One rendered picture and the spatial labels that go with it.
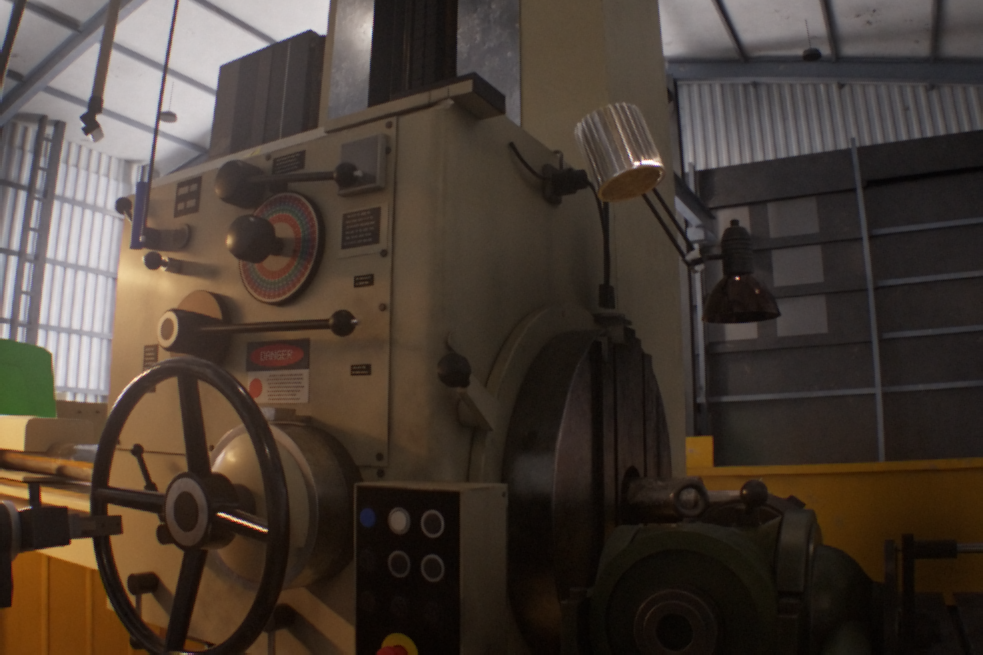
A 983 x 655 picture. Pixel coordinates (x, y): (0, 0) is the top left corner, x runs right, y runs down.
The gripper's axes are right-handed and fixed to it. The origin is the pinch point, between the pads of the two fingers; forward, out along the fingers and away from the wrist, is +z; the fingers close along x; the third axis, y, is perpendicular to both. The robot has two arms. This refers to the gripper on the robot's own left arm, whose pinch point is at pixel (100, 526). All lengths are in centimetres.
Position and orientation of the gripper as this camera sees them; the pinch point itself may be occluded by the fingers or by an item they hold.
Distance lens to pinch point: 109.2
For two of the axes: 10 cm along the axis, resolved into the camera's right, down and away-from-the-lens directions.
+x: -8.5, 3.0, 4.3
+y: -1.8, -9.4, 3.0
